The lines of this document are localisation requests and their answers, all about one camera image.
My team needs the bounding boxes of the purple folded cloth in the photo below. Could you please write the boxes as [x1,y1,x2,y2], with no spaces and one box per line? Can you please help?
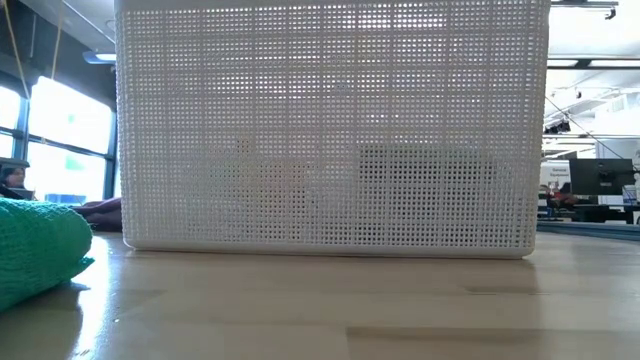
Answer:
[74,196,124,232]

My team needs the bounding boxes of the white sign board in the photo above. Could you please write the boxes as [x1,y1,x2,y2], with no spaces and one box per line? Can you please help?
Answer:
[539,162,571,187]

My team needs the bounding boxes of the white perforated plastic basket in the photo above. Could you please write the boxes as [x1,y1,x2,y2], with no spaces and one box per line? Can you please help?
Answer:
[113,0,551,260]

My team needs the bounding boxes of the ceiling light fixture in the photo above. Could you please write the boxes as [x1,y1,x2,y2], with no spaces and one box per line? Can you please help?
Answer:
[82,49,117,65]

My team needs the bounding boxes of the dark background desk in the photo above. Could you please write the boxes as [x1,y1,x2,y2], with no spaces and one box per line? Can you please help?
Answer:
[539,202,640,225]

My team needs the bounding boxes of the person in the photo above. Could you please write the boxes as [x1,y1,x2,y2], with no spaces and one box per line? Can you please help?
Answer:
[548,181,577,210]
[0,166,26,190]

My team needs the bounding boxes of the black computer monitor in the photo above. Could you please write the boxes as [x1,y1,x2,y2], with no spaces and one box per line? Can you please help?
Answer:
[568,158,637,197]

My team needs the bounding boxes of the large bright window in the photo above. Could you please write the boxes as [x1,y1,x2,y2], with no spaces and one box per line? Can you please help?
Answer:
[0,74,119,206]

